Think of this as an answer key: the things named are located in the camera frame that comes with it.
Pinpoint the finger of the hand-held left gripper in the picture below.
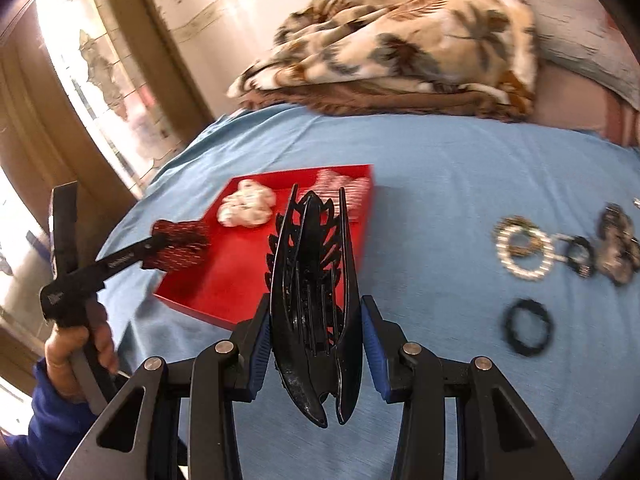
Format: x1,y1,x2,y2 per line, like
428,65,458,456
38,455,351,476
48,181,81,286
42,237,168,322

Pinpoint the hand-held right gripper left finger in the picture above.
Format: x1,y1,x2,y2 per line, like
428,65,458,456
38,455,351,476
57,295,273,480

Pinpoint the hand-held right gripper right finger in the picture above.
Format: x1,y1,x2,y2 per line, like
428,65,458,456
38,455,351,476
361,295,576,480

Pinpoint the black hair claw clip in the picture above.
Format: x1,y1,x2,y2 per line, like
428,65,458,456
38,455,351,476
265,184,363,428

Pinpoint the red polka-dot scrunchie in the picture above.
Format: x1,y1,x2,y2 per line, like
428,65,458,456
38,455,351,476
150,219,211,278

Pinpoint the red tray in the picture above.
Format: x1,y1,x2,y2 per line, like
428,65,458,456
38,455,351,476
152,163,377,331

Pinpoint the dark blue braided bracelet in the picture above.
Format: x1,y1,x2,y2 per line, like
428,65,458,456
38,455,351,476
552,232,596,278

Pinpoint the person's left forearm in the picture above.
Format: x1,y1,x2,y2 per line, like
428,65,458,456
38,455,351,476
0,360,118,480

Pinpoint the person's left hand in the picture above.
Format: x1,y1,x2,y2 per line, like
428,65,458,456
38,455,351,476
45,302,120,401

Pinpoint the white polka-dot scrunchie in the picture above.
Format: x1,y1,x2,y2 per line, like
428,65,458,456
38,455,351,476
217,178,276,228

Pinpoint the stained glass window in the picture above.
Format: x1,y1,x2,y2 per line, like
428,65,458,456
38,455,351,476
30,0,171,201

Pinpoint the red plaid scrunchie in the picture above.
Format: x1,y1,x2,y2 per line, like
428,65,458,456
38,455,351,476
312,170,373,221

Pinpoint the blue bed sheet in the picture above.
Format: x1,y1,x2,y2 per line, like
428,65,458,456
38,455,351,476
95,102,640,480

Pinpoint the brown ruffled blanket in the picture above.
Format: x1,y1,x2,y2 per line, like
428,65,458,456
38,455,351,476
240,80,531,123

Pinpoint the grey furry scrunchie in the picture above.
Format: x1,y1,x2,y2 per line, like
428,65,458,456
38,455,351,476
595,202,640,286

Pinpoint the leaf-print blanket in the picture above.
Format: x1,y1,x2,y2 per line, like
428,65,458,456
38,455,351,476
227,0,538,121

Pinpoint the pink pillow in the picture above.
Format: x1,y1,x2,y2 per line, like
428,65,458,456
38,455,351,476
530,62,640,147

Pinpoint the grey pillow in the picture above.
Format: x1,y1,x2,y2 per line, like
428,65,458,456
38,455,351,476
520,0,631,96

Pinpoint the black hair tie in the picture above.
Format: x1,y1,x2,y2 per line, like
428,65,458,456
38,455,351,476
501,297,555,358

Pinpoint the pearl bracelet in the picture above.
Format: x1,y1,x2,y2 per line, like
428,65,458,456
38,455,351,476
492,225,556,283

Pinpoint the gold bead bracelet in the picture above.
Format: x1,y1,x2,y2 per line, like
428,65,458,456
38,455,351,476
495,215,538,256

